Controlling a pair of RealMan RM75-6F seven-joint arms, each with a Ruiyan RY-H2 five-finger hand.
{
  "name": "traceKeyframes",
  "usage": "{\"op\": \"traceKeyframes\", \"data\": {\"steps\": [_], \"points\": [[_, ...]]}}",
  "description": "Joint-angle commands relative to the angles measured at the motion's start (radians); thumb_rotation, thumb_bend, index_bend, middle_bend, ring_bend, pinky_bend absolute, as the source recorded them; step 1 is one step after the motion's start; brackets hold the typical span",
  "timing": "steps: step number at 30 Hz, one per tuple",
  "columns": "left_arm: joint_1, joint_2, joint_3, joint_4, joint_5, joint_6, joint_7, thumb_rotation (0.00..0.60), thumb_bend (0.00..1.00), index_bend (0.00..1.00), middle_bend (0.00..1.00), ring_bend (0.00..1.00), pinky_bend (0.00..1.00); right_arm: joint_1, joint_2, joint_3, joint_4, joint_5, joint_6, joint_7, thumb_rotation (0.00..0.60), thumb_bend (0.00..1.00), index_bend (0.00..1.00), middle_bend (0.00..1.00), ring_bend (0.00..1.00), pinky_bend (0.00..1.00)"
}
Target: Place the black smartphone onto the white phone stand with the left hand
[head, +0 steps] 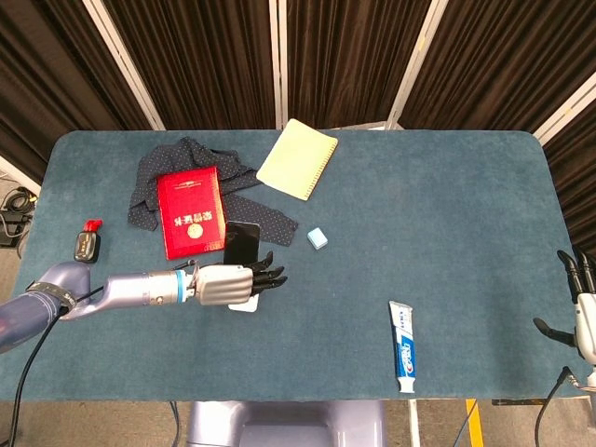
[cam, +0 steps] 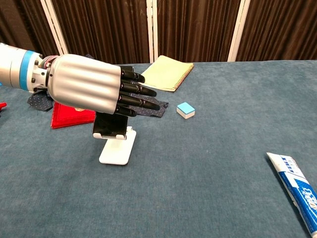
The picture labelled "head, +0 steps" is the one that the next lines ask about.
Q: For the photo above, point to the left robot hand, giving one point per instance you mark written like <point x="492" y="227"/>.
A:
<point x="228" y="284"/>

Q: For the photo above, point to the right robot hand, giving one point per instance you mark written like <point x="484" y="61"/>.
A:
<point x="579" y="321"/>

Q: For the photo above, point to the black smartphone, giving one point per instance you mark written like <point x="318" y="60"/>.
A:
<point x="240" y="244"/>

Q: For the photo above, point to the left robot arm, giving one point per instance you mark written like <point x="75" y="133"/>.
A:
<point x="93" y="295"/>

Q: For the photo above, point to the purple robot base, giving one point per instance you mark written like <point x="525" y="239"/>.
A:
<point x="288" y="423"/>

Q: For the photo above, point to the white plastic holder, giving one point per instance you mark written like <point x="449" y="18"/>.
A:
<point x="247" y="306"/>

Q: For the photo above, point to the dark dotted cloth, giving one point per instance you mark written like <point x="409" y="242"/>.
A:
<point x="261" y="219"/>

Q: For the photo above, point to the red certificate booklet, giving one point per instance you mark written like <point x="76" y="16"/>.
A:
<point x="192" y="212"/>

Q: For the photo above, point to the light blue eraser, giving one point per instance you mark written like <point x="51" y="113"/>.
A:
<point x="317" y="238"/>

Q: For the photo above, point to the yellow spiral notebook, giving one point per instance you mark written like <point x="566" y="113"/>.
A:
<point x="295" y="160"/>

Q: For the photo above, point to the yellow floor tape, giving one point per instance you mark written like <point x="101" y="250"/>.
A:
<point x="473" y="421"/>

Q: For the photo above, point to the blue table mat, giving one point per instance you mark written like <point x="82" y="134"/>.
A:
<point x="372" y="261"/>

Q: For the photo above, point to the black case with red tassel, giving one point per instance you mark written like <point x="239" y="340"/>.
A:
<point x="87" y="244"/>

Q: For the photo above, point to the blue white toothpaste tube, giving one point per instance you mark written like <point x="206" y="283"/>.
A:
<point x="404" y="347"/>

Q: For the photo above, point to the white partition frame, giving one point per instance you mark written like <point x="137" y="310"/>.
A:
<point x="412" y="63"/>
<point x="123" y="65"/>
<point x="16" y="172"/>
<point x="565" y="109"/>
<point x="278" y="65"/>

